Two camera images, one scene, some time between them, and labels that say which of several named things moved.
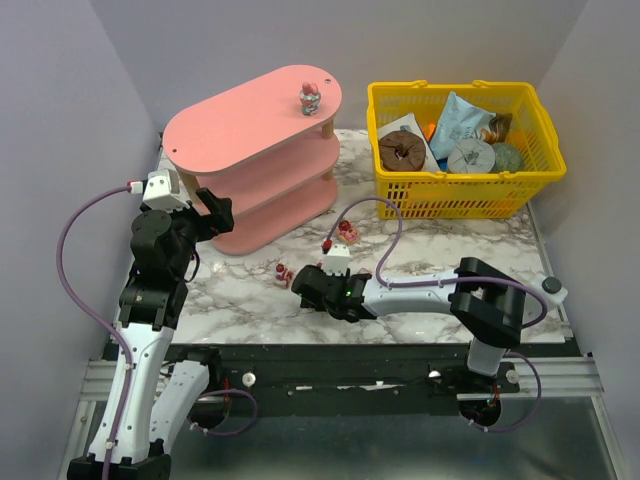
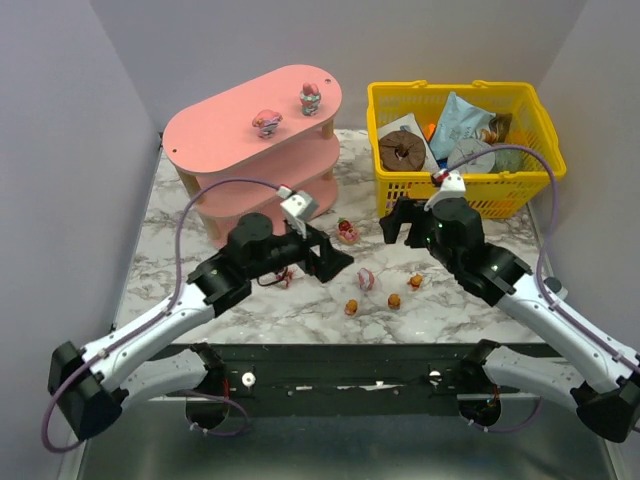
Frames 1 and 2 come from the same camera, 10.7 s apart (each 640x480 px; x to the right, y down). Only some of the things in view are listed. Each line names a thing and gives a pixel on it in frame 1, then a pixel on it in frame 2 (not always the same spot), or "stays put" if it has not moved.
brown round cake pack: x=401 y=151 stays put
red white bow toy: x=284 y=274 stays put
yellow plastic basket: x=460 y=150 stays put
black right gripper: x=305 y=286 -> x=412 y=220
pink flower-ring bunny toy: x=310 y=99 stays put
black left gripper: x=215 y=214 -> x=314 y=252
